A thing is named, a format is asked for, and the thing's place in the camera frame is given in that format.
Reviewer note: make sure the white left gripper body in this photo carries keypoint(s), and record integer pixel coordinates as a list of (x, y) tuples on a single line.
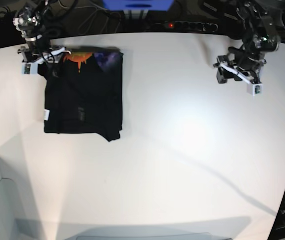
[(243, 63)]

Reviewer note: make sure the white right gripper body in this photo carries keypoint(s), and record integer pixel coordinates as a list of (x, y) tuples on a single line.
[(43, 58)]

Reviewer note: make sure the black T-shirt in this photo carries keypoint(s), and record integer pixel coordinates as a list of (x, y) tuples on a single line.
[(87, 98)]

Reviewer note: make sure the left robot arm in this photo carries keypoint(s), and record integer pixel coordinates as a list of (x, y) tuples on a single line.
[(260, 34)]

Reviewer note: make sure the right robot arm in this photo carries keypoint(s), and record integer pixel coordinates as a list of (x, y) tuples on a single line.
[(38, 26)]

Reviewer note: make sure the blue box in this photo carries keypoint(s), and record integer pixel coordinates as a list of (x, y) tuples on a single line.
[(126, 5)]

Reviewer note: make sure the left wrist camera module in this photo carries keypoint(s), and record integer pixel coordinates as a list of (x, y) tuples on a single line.
[(255, 89)]

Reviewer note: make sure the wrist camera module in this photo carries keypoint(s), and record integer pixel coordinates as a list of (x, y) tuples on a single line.
[(30, 68), (255, 89)]

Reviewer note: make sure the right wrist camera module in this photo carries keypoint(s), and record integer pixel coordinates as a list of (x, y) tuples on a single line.
[(30, 68)]

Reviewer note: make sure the white power strip red switch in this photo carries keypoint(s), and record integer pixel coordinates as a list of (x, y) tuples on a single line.
[(189, 27)]

